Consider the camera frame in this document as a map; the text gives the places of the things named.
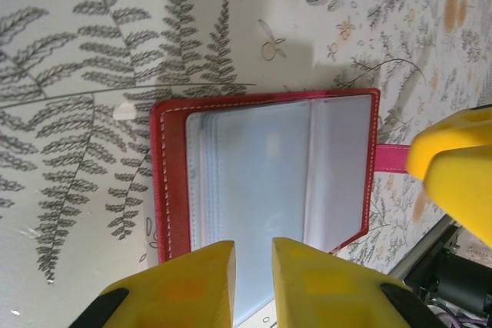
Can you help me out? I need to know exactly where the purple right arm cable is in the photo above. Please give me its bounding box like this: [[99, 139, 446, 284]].
[[426, 300, 489, 328]]

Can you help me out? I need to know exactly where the red leather card holder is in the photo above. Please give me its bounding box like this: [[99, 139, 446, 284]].
[[148, 88, 409, 267]]

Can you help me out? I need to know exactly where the blue credit card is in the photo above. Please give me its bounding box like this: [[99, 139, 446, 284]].
[[199, 111, 311, 323]]

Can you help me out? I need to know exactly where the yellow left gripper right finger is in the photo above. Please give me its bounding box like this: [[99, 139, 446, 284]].
[[271, 237, 435, 328]]

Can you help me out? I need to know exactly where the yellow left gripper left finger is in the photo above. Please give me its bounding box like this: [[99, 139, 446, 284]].
[[75, 240, 236, 328]]

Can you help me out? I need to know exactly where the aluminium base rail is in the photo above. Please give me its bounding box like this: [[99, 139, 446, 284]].
[[390, 212, 462, 283]]

